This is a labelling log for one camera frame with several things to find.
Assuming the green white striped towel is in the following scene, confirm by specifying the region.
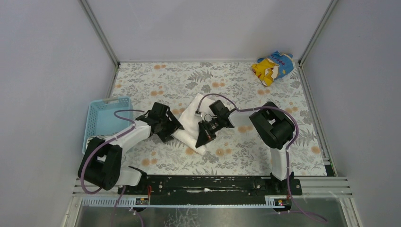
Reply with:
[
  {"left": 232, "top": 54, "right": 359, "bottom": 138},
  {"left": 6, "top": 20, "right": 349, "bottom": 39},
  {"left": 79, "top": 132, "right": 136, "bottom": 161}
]
[{"left": 86, "top": 135, "right": 108, "bottom": 145}]

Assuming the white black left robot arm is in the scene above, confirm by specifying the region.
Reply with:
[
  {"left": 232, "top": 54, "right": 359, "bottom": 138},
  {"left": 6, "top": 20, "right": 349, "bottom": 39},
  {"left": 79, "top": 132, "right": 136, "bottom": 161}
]
[{"left": 78, "top": 102, "right": 184, "bottom": 194}]

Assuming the light blue plastic basket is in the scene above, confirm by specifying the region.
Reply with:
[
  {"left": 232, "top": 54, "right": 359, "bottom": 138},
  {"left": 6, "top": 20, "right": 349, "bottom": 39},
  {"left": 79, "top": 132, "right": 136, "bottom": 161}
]
[{"left": 82, "top": 96, "right": 133, "bottom": 154}]

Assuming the floral patterned table mat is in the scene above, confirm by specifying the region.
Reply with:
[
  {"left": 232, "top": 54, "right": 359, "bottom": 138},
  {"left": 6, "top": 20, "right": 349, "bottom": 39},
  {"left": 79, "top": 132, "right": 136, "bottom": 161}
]
[{"left": 112, "top": 62, "right": 326, "bottom": 176}]

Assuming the white slotted cable duct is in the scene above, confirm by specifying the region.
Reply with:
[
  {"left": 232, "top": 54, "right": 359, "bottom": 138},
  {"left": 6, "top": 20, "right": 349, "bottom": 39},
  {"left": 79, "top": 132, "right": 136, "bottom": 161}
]
[{"left": 81, "top": 196, "right": 285, "bottom": 209}]

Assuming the white fluffy towel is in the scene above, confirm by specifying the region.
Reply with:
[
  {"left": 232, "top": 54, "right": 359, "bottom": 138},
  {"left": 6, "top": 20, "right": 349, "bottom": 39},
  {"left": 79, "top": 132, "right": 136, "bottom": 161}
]
[{"left": 173, "top": 93, "right": 207, "bottom": 156}]

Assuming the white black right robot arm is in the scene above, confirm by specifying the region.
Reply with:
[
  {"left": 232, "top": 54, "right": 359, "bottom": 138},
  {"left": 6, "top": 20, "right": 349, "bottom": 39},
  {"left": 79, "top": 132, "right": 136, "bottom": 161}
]
[{"left": 195, "top": 100, "right": 298, "bottom": 181}]

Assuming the blue yellow cartoon towel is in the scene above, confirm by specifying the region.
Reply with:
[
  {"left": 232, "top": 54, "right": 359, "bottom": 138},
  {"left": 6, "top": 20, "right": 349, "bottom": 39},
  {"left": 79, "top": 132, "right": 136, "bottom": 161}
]
[{"left": 251, "top": 51, "right": 296, "bottom": 87}]

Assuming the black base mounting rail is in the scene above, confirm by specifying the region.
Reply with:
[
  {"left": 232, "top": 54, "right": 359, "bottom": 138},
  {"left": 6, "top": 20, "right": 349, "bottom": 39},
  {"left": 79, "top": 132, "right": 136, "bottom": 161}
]
[{"left": 118, "top": 174, "right": 303, "bottom": 202}]

